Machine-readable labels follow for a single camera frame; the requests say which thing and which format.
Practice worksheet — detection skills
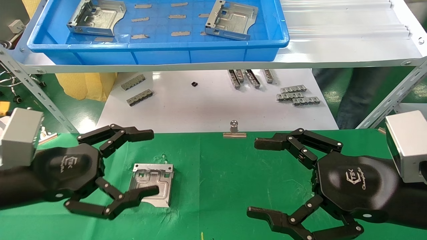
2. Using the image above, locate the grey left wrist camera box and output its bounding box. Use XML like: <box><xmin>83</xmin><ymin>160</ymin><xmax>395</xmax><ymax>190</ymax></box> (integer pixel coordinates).
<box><xmin>0</xmin><ymin>107</ymin><xmax>45</xmax><ymax>169</ymax></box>

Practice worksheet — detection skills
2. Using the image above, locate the green table cloth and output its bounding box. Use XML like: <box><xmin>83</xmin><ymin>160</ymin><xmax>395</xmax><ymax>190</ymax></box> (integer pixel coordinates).
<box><xmin>0</xmin><ymin>128</ymin><xmax>427</xmax><ymax>240</ymax></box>

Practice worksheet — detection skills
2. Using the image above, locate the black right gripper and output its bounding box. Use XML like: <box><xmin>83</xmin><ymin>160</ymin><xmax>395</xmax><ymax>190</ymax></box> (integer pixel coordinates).
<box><xmin>247</xmin><ymin>128</ymin><xmax>401</xmax><ymax>240</ymax></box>

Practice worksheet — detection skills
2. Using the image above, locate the small white adapter box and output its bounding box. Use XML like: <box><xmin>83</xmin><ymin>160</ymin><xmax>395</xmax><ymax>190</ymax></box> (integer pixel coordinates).
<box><xmin>8</xmin><ymin>19</ymin><xmax>26</xmax><ymax>34</ymax></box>

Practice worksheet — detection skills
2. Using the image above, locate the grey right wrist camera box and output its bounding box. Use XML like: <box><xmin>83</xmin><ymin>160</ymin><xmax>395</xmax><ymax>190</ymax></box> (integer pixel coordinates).
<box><xmin>385</xmin><ymin>110</ymin><xmax>427</xmax><ymax>184</ymax></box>

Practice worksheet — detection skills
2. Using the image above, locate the notched grey metal rail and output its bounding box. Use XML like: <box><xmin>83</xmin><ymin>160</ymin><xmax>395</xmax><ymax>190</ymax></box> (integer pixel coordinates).
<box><xmin>276</xmin><ymin>92</ymin><xmax>305</xmax><ymax>101</ymax></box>
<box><xmin>280</xmin><ymin>85</ymin><xmax>307</xmax><ymax>94</ymax></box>
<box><xmin>127</xmin><ymin>89</ymin><xmax>154</xmax><ymax>107</ymax></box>
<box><xmin>121</xmin><ymin>74</ymin><xmax>146</xmax><ymax>91</ymax></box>
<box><xmin>292</xmin><ymin>97</ymin><xmax>321</xmax><ymax>106</ymax></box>

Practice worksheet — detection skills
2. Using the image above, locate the white metal shelf rack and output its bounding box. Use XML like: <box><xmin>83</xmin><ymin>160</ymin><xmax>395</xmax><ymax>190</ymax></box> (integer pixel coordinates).
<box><xmin>0</xmin><ymin>0</ymin><xmax>427</xmax><ymax>134</ymax></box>
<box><xmin>395</xmin><ymin>103</ymin><xmax>427</xmax><ymax>116</ymax></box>

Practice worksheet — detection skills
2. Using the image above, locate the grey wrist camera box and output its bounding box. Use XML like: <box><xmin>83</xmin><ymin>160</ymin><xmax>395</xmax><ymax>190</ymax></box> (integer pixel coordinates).
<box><xmin>0</xmin><ymin>107</ymin><xmax>45</xmax><ymax>169</ymax></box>
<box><xmin>385</xmin><ymin>110</ymin><xmax>427</xmax><ymax>184</ymax></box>

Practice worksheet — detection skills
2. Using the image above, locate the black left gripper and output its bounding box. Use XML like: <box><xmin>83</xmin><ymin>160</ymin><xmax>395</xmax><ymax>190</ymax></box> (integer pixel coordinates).
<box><xmin>32</xmin><ymin>124</ymin><xmax>160</xmax><ymax>220</ymax></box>

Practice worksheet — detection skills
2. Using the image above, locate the large blue plastic bin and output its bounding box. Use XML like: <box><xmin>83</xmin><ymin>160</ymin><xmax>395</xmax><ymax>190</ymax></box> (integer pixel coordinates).
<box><xmin>27</xmin><ymin>0</ymin><xmax>290</xmax><ymax>65</ymax></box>

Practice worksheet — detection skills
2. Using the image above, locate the yellow fabric bundle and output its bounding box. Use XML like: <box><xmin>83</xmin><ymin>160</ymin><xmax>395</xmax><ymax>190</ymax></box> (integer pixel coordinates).
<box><xmin>54</xmin><ymin>72</ymin><xmax>118</xmax><ymax>102</ymax></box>

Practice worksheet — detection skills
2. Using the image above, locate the person in dark trousers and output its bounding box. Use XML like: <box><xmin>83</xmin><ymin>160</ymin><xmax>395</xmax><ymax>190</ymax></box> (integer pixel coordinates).
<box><xmin>312</xmin><ymin>66</ymin><xmax>401</xmax><ymax>130</ymax></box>

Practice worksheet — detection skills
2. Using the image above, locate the grey sheet metal bracket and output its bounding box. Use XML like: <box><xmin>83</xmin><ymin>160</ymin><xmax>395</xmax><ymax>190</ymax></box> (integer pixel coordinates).
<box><xmin>66</xmin><ymin>0</ymin><xmax>127</xmax><ymax>37</ymax></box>
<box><xmin>128</xmin><ymin>163</ymin><xmax>174</xmax><ymax>208</ymax></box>
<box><xmin>204</xmin><ymin>0</ymin><xmax>259</xmax><ymax>41</ymax></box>

